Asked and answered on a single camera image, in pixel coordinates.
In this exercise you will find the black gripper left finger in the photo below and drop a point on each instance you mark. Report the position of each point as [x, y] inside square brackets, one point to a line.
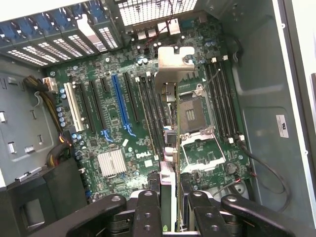
[148, 214]

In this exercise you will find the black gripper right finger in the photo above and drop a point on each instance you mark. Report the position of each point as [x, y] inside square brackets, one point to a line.
[207, 217]

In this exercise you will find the silver chipset heatsink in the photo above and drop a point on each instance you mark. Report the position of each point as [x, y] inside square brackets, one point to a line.
[111, 163]

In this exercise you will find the metal socket cover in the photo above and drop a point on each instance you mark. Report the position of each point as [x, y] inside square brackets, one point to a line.
[197, 134]

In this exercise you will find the green motherboard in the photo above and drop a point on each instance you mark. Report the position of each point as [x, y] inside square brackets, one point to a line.
[93, 145]

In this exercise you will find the black plastic air shroud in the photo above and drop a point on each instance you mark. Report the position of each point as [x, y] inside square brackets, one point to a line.
[37, 197]

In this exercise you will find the blue expansion slot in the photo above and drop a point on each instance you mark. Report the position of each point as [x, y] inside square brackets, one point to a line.
[120, 101]

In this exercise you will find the long black expansion slot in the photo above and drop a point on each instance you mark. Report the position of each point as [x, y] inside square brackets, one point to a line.
[131, 98]
[97, 106]
[86, 108]

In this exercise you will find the white expansion slot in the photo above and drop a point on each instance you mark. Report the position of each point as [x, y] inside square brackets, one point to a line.
[74, 108]

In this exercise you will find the short black expansion slot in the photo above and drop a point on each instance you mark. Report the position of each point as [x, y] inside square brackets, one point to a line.
[105, 85]

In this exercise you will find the thin metal locking lever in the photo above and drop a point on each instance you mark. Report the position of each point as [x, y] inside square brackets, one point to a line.
[212, 78]

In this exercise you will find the black open PC case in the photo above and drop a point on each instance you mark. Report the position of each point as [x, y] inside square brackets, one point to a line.
[259, 74]

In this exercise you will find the white power connector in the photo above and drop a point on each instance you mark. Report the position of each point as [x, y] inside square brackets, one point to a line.
[50, 85]

